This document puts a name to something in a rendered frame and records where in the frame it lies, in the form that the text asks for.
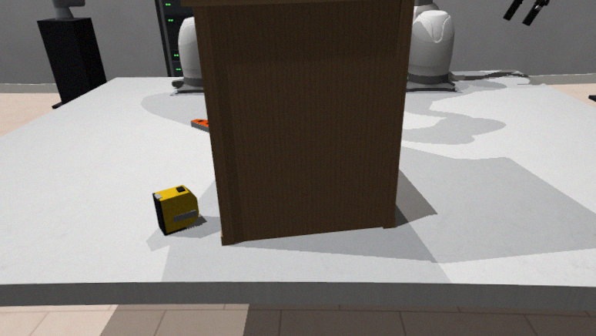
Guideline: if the orange spirit level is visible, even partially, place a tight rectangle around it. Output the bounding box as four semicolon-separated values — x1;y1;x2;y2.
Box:
191;119;209;133

